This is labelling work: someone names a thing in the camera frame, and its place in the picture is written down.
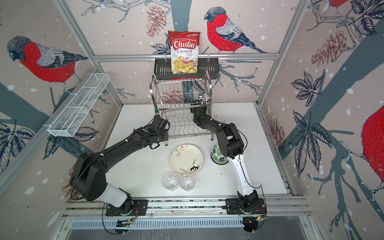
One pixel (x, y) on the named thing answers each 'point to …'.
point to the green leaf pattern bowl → (216, 155)
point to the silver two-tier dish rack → (172, 98)
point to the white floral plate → (186, 158)
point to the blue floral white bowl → (220, 160)
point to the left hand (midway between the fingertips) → (165, 134)
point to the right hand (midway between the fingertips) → (196, 105)
